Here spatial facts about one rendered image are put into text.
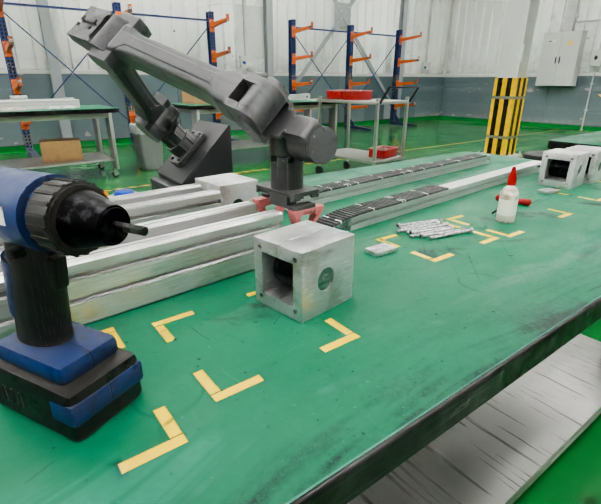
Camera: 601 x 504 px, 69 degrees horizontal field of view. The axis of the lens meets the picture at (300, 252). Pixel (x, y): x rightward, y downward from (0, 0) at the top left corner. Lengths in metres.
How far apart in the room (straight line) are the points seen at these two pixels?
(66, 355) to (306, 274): 0.27
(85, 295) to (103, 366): 0.18
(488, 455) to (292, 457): 0.90
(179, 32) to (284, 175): 8.34
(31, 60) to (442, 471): 8.00
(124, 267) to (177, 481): 0.30
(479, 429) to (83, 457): 1.05
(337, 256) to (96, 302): 0.31
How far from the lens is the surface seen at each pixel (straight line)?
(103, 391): 0.42
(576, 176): 1.46
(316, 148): 0.67
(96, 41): 0.98
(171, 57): 0.83
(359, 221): 0.91
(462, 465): 1.20
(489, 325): 0.60
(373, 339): 0.53
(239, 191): 0.88
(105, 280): 0.59
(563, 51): 12.15
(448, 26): 14.06
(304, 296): 0.54
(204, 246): 0.64
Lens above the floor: 1.06
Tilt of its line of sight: 22 degrees down
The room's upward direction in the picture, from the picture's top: straight up
